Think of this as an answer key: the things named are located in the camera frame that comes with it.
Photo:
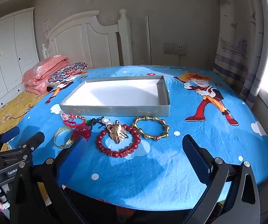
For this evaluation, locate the grey wall switch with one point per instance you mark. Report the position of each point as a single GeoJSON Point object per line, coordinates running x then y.
{"type": "Point", "coordinates": [168, 48]}

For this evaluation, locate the printed curtain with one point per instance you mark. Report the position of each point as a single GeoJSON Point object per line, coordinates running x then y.
{"type": "Point", "coordinates": [239, 39]}

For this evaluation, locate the white wardrobe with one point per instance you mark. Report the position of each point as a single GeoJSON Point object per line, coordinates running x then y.
{"type": "Point", "coordinates": [8, 51]}

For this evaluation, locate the blue cartoon printed blanket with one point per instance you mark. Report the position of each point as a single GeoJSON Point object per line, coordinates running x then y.
{"type": "Point", "coordinates": [171, 168]}

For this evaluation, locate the white wooden headboard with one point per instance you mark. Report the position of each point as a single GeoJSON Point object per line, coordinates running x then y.
{"type": "Point", "coordinates": [94, 42]}

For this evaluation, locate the gold bangle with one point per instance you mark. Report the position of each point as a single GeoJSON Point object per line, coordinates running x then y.
{"type": "Point", "coordinates": [62, 128]}

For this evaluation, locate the white pearl earring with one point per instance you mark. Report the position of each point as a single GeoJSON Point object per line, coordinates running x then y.
{"type": "Point", "coordinates": [104, 120]}

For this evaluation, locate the patterned pillow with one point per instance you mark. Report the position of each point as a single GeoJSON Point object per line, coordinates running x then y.
{"type": "Point", "coordinates": [66, 72]}

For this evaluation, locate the grey wall socket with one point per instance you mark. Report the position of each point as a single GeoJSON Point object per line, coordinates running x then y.
{"type": "Point", "coordinates": [179, 49]}

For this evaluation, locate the folded pink floral quilt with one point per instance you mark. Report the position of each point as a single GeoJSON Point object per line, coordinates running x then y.
{"type": "Point", "coordinates": [43, 74]}

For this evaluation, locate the paper note on wall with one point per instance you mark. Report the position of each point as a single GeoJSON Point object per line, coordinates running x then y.
{"type": "Point", "coordinates": [46, 29]}

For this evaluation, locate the red flower pendant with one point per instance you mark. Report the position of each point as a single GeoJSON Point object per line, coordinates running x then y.
{"type": "Point", "coordinates": [82, 130]}

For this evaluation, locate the yellow floral bedsheet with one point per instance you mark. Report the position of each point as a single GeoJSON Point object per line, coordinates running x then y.
{"type": "Point", "coordinates": [5, 112]}

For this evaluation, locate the metal pole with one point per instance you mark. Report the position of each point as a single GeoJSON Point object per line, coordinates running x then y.
{"type": "Point", "coordinates": [148, 39]}

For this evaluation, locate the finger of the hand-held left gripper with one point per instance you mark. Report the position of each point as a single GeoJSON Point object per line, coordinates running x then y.
{"type": "Point", "coordinates": [34, 140]}
{"type": "Point", "coordinates": [10, 133]}

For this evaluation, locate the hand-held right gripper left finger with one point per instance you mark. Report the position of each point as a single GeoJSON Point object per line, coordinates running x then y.
{"type": "Point", "coordinates": [74, 155]}

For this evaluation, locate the shallow grey cardboard box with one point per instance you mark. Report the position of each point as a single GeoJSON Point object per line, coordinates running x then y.
{"type": "Point", "coordinates": [115, 110]}

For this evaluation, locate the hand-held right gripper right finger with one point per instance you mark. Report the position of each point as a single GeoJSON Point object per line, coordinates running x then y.
{"type": "Point", "coordinates": [194, 158]}

